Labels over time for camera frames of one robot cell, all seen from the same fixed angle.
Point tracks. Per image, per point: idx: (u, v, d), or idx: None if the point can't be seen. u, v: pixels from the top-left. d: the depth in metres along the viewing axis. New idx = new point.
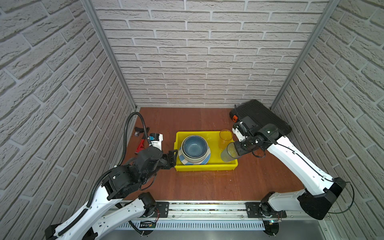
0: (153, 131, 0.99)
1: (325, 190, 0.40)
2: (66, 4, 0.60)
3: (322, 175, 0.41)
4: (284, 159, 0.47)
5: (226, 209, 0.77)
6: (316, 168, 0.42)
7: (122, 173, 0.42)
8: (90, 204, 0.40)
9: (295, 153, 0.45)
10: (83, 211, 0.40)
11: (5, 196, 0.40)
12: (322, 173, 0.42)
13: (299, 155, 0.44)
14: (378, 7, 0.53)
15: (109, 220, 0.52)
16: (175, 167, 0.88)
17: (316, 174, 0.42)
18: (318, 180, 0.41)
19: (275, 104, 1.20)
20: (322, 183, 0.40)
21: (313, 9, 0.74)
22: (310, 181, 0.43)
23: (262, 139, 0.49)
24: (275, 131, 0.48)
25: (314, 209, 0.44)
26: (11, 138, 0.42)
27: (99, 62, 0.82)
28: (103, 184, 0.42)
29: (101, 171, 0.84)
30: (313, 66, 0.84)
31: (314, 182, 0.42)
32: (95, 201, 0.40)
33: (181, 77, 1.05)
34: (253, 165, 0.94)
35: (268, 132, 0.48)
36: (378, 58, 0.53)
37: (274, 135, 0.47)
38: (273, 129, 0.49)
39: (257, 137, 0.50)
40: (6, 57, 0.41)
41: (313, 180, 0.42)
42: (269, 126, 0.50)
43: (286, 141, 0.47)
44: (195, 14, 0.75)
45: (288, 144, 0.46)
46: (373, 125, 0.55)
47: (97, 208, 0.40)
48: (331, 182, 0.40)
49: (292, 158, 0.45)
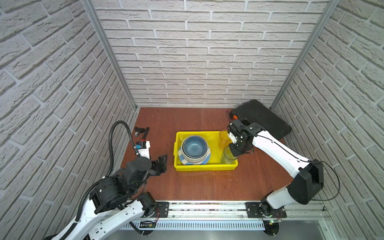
0: (152, 131, 1.03)
1: (300, 169, 0.44)
2: (66, 4, 0.60)
3: (298, 156, 0.46)
4: (265, 149, 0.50)
5: (226, 209, 0.77)
6: (292, 152, 0.48)
7: (109, 185, 0.42)
8: (80, 218, 0.40)
9: (273, 142, 0.51)
10: (73, 225, 0.40)
11: (5, 196, 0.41)
12: (298, 155, 0.47)
13: (277, 144, 0.51)
14: (378, 7, 0.53)
15: (107, 226, 0.53)
16: (175, 167, 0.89)
17: (292, 157, 0.47)
18: (294, 162, 0.46)
19: (275, 104, 1.20)
20: (297, 164, 0.45)
21: (313, 9, 0.74)
22: (287, 163, 0.48)
23: (246, 135, 0.57)
24: (257, 127, 0.57)
25: (299, 192, 0.46)
26: (11, 138, 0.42)
27: (99, 62, 0.82)
28: (91, 197, 0.41)
29: (101, 171, 0.84)
30: (313, 66, 0.84)
31: (291, 164, 0.47)
32: (84, 214, 0.40)
33: (181, 77, 1.05)
34: (253, 165, 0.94)
35: (250, 128, 0.57)
36: (378, 58, 0.53)
37: (256, 130, 0.56)
38: (256, 126, 0.58)
39: (242, 133, 0.59)
40: (6, 58, 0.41)
41: (290, 162, 0.47)
42: (253, 124, 0.58)
43: (267, 133, 0.55)
44: (195, 14, 0.75)
45: (269, 136, 0.53)
46: (373, 125, 0.55)
47: (86, 221, 0.40)
48: (306, 163, 0.45)
49: (271, 146, 0.52)
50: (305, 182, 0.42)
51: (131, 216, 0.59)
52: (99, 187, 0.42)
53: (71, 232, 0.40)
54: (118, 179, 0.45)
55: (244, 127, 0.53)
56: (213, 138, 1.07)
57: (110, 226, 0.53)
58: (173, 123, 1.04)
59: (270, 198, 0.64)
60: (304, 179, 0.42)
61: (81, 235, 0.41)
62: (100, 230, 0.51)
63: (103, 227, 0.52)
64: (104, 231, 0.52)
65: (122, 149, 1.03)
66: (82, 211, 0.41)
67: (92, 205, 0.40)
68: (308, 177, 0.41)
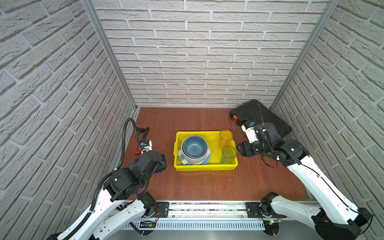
0: (152, 132, 1.03)
1: (349, 221, 0.38)
2: (66, 4, 0.60)
3: (348, 204, 0.39)
4: (306, 181, 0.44)
5: (226, 209, 0.77)
6: (339, 195, 0.40)
7: (123, 175, 0.44)
8: (94, 207, 0.41)
9: (320, 177, 0.42)
10: (87, 215, 0.40)
11: (5, 196, 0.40)
12: (347, 201, 0.39)
13: (324, 180, 0.41)
14: (378, 7, 0.53)
15: (111, 225, 0.52)
16: (176, 167, 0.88)
17: (341, 203, 0.39)
18: (343, 209, 0.38)
19: (275, 104, 1.20)
20: (347, 213, 0.38)
21: (313, 9, 0.74)
22: (333, 208, 0.40)
23: (284, 157, 0.45)
24: (299, 149, 0.45)
25: (331, 234, 0.42)
26: (11, 139, 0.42)
27: (99, 62, 0.81)
28: (105, 187, 0.43)
29: (101, 171, 0.84)
30: (313, 66, 0.84)
31: (338, 211, 0.39)
32: (98, 204, 0.41)
33: (181, 77, 1.05)
34: (253, 165, 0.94)
35: (291, 149, 0.44)
36: (378, 58, 0.53)
37: (298, 154, 0.44)
38: (299, 147, 0.45)
39: (280, 153, 0.46)
40: (6, 57, 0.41)
41: (337, 208, 0.39)
42: (293, 143, 0.46)
43: (311, 161, 0.43)
44: (195, 14, 0.75)
45: (312, 165, 0.43)
46: (373, 125, 0.55)
47: (101, 211, 0.40)
48: (355, 213, 0.38)
49: (316, 181, 0.42)
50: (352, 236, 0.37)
51: (134, 214, 0.59)
52: (113, 177, 0.44)
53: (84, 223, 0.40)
54: (131, 168, 0.49)
55: (281, 146, 0.46)
56: (213, 138, 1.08)
57: (115, 224, 0.53)
58: (173, 122, 1.05)
59: (274, 202, 0.63)
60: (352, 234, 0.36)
61: (94, 227, 0.41)
62: (105, 229, 0.50)
63: (107, 226, 0.51)
64: (109, 229, 0.51)
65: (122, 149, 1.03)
66: (95, 201, 0.42)
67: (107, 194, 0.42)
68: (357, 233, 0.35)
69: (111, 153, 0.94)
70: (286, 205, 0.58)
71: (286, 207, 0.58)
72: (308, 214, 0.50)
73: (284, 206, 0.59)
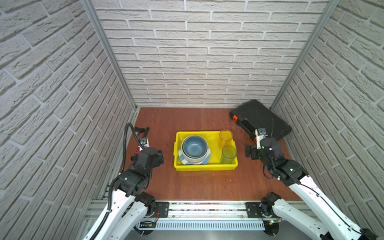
0: (153, 132, 1.00)
1: None
2: (66, 4, 0.60)
3: (349, 224, 0.40)
4: (307, 200, 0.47)
5: (226, 209, 0.77)
6: (341, 214, 0.42)
7: (130, 173, 0.50)
8: (110, 207, 0.44)
9: (319, 196, 0.44)
10: (106, 215, 0.43)
11: (5, 196, 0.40)
12: (349, 221, 0.41)
13: (323, 199, 0.44)
14: (378, 7, 0.53)
15: (118, 232, 0.51)
16: (175, 167, 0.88)
17: (342, 222, 0.41)
18: (344, 229, 0.40)
19: (275, 104, 1.20)
20: (348, 233, 0.39)
21: (313, 9, 0.74)
22: (335, 228, 0.42)
23: (284, 177, 0.49)
24: (298, 170, 0.49)
25: None
26: (11, 138, 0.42)
27: (99, 62, 0.82)
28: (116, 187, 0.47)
29: (101, 171, 0.85)
30: (313, 66, 0.84)
31: (340, 230, 0.41)
32: (115, 203, 0.45)
33: (181, 77, 1.05)
34: (253, 165, 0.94)
35: (290, 170, 0.49)
36: (378, 58, 0.53)
37: (297, 174, 0.48)
38: (298, 168, 0.49)
39: (280, 173, 0.50)
40: (6, 57, 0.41)
41: (338, 228, 0.41)
42: (293, 164, 0.50)
43: (310, 180, 0.47)
44: (195, 14, 0.75)
45: (311, 185, 0.46)
46: (373, 125, 0.55)
47: (119, 208, 0.44)
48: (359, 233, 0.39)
49: (315, 199, 0.45)
50: None
51: (138, 215, 0.59)
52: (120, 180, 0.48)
53: (104, 224, 0.42)
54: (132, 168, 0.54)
55: (282, 165, 0.51)
56: (213, 138, 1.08)
57: (122, 230, 0.52)
58: (173, 122, 1.05)
59: (276, 206, 0.63)
60: None
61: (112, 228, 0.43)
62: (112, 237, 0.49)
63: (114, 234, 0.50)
64: (117, 236, 0.50)
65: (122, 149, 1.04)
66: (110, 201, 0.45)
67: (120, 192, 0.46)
68: None
69: (111, 152, 0.94)
70: (291, 214, 0.58)
71: (291, 216, 0.58)
72: (315, 231, 0.49)
73: (288, 215, 0.59)
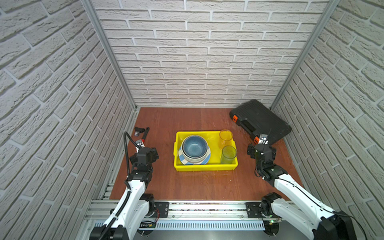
0: (152, 132, 1.03)
1: (322, 218, 0.43)
2: (66, 4, 0.60)
3: (321, 205, 0.45)
4: (288, 193, 0.55)
5: (226, 209, 0.77)
6: (316, 200, 0.47)
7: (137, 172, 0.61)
8: (130, 189, 0.53)
9: (295, 186, 0.52)
10: (128, 193, 0.52)
11: (5, 196, 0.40)
12: (322, 204, 0.46)
13: (299, 188, 0.51)
14: (378, 7, 0.53)
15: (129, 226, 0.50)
16: (175, 167, 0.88)
17: (315, 204, 0.46)
18: (316, 209, 0.45)
19: (275, 104, 1.20)
20: (320, 212, 0.44)
21: (313, 9, 0.74)
22: (309, 210, 0.47)
23: (267, 177, 0.60)
24: (278, 170, 0.60)
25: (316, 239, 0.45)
26: (11, 139, 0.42)
27: (99, 62, 0.82)
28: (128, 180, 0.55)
29: (101, 171, 0.85)
30: (313, 66, 0.84)
31: (312, 211, 0.46)
32: (132, 187, 0.54)
33: (181, 77, 1.05)
34: (253, 165, 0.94)
35: (272, 170, 0.60)
36: (378, 58, 0.53)
37: (277, 173, 0.59)
38: (279, 169, 0.60)
39: (265, 174, 0.61)
40: (6, 57, 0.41)
41: (311, 209, 0.46)
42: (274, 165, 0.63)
43: (288, 177, 0.56)
44: (195, 14, 0.75)
45: (290, 180, 0.55)
46: (373, 125, 0.55)
47: (137, 189, 0.54)
48: (331, 213, 0.43)
49: (291, 189, 0.53)
50: (328, 233, 0.40)
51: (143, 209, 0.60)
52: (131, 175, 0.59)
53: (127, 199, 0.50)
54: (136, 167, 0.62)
55: (268, 167, 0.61)
56: (213, 138, 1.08)
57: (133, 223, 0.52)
58: (173, 122, 1.05)
59: (275, 203, 0.63)
60: (326, 230, 0.41)
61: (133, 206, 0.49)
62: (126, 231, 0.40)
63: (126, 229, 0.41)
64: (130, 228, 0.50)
65: (122, 149, 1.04)
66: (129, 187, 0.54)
67: (136, 180, 0.57)
68: (331, 229, 0.40)
69: (111, 153, 0.94)
70: (287, 210, 0.58)
71: (287, 212, 0.58)
72: (308, 226, 0.49)
73: (285, 211, 0.59)
